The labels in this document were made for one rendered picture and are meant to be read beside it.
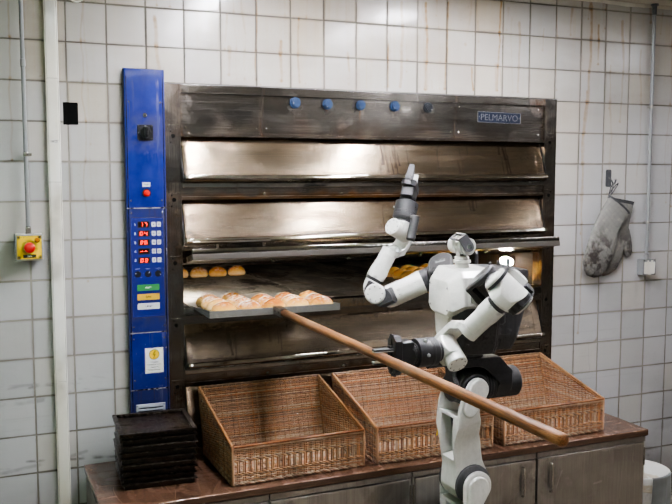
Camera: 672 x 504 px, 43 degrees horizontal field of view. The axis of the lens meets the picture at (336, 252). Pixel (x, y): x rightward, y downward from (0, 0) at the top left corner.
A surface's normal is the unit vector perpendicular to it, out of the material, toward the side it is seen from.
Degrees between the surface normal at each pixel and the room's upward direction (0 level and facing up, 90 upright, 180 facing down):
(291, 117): 90
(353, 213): 70
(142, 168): 90
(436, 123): 90
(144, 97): 90
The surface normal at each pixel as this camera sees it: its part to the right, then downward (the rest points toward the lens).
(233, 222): 0.37, -0.26
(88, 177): 0.39, 0.08
